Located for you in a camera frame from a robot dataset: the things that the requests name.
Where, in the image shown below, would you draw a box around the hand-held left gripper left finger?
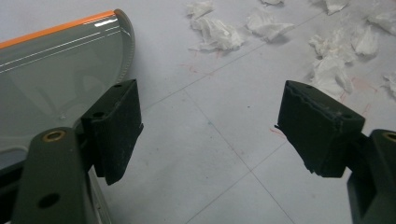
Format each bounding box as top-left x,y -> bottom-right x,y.
80,78 -> 145,187

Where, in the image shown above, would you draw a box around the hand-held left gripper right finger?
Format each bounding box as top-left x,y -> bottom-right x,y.
275,79 -> 366,179

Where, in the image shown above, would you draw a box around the white tissues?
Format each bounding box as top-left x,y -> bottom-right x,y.
186,0 -> 396,101

